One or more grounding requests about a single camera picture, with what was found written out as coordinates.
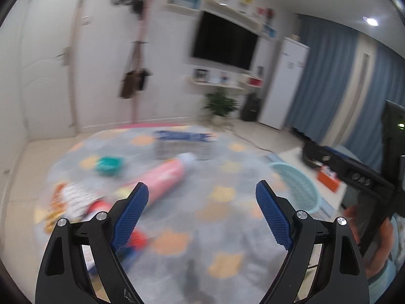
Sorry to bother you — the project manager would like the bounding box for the long white wall shelf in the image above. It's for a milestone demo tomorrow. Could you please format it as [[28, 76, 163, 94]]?
[[165, 0, 279, 40]]

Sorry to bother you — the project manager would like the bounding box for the brown hanging bag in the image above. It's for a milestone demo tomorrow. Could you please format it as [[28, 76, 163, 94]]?
[[120, 69, 151, 99]]

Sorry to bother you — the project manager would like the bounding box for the teal plastic basket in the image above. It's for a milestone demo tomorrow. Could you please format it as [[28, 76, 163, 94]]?
[[268, 162, 320, 216]]

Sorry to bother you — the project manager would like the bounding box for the red and white snack packet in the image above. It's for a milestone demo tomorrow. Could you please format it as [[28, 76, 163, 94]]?
[[44, 182, 110, 233]]

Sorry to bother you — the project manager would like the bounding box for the white refrigerator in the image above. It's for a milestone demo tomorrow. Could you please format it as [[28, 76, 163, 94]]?
[[258, 36, 311, 130]]

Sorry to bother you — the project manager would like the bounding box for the potted green plant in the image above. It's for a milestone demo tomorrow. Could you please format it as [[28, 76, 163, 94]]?
[[202, 90, 238, 125]]

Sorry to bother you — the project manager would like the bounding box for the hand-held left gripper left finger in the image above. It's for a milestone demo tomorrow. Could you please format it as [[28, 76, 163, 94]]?
[[35, 182, 149, 304]]

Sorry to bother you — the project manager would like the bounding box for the black floor speaker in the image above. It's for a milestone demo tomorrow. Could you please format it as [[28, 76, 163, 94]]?
[[241, 93, 262, 122]]

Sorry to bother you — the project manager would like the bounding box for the white door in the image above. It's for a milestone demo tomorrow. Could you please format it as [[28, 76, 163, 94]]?
[[9, 0, 79, 140]]

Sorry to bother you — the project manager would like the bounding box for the short white wall shelf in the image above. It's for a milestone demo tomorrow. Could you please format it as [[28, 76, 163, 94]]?
[[190, 76, 246, 91]]

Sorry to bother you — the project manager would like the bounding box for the black wall television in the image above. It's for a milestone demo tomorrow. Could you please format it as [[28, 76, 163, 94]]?
[[191, 10, 259, 72]]

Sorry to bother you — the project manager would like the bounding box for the blue curtain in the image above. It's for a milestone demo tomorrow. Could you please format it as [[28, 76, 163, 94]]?
[[285, 14, 405, 173]]

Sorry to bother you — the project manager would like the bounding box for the blue and white box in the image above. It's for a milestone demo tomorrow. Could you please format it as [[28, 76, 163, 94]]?
[[169, 0, 202, 9]]

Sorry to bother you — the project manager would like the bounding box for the blue snack packet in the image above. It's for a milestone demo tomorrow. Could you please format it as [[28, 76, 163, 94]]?
[[154, 130, 216, 144]]

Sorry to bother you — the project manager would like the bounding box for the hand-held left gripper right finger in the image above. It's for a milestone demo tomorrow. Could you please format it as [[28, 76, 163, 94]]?
[[255, 180, 369, 304]]

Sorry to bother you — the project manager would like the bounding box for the pink cylindrical can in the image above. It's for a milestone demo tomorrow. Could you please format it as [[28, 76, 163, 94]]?
[[122, 153, 197, 208]]

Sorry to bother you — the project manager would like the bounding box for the orange box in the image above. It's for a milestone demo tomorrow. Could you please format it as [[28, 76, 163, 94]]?
[[316, 168, 343, 192]]

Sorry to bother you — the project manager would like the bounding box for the wire mesh basket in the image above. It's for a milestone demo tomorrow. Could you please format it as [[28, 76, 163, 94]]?
[[154, 139, 213, 160]]

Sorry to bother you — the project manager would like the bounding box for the person's right hand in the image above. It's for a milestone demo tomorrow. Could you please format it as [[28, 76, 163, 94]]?
[[344, 205, 397, 277]]

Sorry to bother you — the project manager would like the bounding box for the white low table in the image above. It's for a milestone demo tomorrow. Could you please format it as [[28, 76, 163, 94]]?
[[278, 147, 349, 211]]

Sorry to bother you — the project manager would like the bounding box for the black floor cable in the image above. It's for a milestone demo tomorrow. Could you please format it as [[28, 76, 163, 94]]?
[[226, 123, 280, 154]]

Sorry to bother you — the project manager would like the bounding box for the green box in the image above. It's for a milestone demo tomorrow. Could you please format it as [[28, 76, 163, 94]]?
[[94, 156, 125, 177]]

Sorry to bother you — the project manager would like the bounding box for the person's right forearm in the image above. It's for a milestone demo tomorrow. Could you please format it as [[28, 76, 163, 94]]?
[[366, 214, 405, 304]]

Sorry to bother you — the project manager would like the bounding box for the wooden coat rack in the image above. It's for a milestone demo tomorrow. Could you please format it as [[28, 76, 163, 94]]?
[[131, 0, 159, 124]]

